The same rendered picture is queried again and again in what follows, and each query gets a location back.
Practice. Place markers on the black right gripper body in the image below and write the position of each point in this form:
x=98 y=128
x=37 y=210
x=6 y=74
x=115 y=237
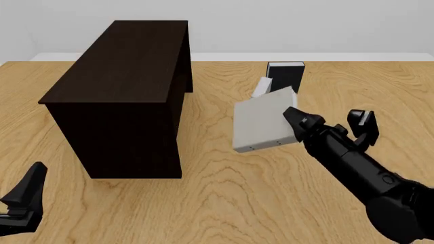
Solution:
x=325 y=138

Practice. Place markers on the dark brown wooden cabinet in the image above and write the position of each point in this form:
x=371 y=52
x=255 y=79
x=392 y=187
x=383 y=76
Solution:
x=115 y=84

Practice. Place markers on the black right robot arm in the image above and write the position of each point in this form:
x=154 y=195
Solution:
x=379 y=188

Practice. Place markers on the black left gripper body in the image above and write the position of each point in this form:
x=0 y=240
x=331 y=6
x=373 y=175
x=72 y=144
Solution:
x=18 y=219

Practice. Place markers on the black upright book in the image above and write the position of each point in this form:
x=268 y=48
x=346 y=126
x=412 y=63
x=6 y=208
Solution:
x=286 y=76

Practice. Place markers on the pale grey book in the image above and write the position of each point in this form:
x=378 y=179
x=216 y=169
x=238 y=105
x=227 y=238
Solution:
x=259 y=122

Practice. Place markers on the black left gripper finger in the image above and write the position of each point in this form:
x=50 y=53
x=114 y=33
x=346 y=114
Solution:
x=28 y=185

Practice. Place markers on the white book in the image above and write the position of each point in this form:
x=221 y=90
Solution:
x=263 y=87

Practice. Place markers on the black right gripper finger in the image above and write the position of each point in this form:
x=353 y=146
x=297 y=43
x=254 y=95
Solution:
x=300 y=124

